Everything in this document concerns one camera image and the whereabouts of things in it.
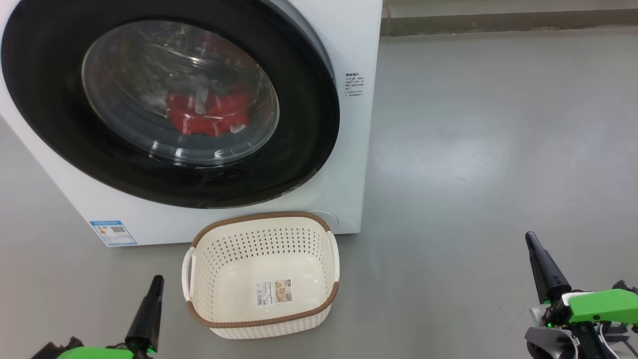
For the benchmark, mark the red and white garment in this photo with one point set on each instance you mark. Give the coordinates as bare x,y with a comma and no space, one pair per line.
199,119

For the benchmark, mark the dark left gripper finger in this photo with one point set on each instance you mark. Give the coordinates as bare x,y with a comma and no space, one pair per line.
145,314

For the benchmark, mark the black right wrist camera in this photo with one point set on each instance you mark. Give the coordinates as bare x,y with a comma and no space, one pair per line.
627,287

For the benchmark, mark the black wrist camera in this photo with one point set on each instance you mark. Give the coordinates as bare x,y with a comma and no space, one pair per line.
627,287
55,351

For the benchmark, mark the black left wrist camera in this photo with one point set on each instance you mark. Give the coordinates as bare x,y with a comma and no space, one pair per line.
55,351

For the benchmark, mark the blue energy label sticker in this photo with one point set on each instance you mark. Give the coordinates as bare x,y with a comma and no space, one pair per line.
113,233

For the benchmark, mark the small printed text label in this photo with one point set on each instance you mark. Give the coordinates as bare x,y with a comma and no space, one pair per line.
354,85

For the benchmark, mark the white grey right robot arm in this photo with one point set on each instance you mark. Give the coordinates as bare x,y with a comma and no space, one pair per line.
548,344

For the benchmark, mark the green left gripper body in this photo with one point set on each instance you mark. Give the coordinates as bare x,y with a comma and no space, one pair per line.
99,353

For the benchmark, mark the cream perforated laundry basket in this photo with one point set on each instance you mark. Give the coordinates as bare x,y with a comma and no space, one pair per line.
249,249

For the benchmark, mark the washing machine door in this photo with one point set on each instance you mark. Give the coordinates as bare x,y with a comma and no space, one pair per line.
50,124

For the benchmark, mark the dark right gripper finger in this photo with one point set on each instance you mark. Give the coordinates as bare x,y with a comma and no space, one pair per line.
547,279

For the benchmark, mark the white front-loading washing machine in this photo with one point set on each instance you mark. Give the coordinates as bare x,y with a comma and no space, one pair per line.
349,149

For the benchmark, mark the white printed paper label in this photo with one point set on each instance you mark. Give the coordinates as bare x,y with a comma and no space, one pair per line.
274,292

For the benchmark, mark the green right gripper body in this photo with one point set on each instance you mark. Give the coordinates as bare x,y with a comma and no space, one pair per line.
603,306

